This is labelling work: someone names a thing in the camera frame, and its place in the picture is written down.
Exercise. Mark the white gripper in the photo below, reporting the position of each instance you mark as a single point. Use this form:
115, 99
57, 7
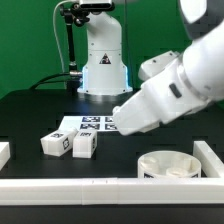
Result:
161, 99

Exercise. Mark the white round stool seat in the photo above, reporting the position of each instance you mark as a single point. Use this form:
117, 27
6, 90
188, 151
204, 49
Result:
168, 164

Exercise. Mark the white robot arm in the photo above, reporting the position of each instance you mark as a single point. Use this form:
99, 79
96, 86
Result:
203, 60

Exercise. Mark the white marker sheet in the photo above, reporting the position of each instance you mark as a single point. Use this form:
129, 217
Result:
100, 123

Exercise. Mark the black camera stand pole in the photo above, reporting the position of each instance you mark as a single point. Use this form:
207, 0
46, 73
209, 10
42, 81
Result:
74, 15

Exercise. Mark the white front border rail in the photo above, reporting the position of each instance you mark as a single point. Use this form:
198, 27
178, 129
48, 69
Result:
116, 191

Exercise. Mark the white left border rail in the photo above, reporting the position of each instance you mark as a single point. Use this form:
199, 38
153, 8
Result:
4, 153

